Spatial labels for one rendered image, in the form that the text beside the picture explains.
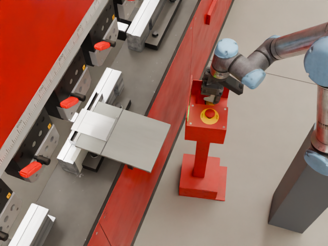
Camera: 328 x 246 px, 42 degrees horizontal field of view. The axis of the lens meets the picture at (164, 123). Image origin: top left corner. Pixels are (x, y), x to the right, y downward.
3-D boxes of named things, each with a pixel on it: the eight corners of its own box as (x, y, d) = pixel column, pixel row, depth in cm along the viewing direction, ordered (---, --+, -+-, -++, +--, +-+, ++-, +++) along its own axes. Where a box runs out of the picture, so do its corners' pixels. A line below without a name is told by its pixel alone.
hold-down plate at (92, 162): (96, 173, 146) (95, 169, 143) (82, 168, 147) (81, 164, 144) (131, 103, 159) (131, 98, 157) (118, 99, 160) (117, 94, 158)
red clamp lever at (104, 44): (102, 45, 116) (116, 41, 125) (89, 41, 117) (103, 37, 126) (101, 51, 117) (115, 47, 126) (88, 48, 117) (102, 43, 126)
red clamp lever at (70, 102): (69, 104, 107) (86, 94, 116) (54, 99, 108) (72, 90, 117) (68, 111, 108) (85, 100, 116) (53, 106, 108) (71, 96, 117)
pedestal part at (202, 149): (204, 177, 225) (212, 128, 178) (193, 176, 225) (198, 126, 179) (205, 167, 228) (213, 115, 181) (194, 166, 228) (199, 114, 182)
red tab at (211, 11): (209, 25, 221) (210, 15, 215) (205, 24, 221) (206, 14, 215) (217, 5, 228) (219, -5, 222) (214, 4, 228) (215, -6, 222)
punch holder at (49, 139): (34, 186, 112) (13, 159, 97) (6, 175, 113) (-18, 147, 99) (61, 138, 119) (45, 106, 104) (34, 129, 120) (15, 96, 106)
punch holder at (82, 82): (69, 123, 121) (55, 91, 106) (43, 114, 122) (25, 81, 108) (92, 82, 128) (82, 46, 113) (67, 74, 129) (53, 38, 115)
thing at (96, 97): (77, 145, 140) (75, 141, 138) (69, 142, 141) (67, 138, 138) (103, 97, 149) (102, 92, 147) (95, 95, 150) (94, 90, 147)
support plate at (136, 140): (151, 173, 133) (150, 172, 132) (74, 146, 138) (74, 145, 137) (171, 126, 141) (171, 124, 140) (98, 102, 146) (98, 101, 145)
